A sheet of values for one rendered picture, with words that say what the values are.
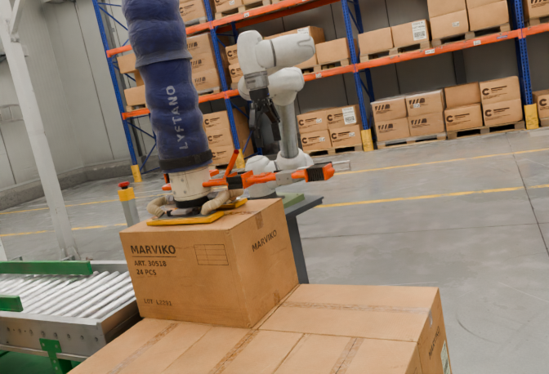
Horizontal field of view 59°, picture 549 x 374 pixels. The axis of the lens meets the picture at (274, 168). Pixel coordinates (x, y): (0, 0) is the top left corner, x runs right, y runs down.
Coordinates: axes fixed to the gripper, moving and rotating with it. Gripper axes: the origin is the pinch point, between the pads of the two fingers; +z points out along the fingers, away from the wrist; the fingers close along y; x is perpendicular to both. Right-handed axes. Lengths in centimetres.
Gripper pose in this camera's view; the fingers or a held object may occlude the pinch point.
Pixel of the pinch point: (269, 140)
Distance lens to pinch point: 186.3
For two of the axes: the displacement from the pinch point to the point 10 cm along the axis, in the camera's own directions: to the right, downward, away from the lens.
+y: -4.8, 2.3, -8.5
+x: 8.6, -0.9, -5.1
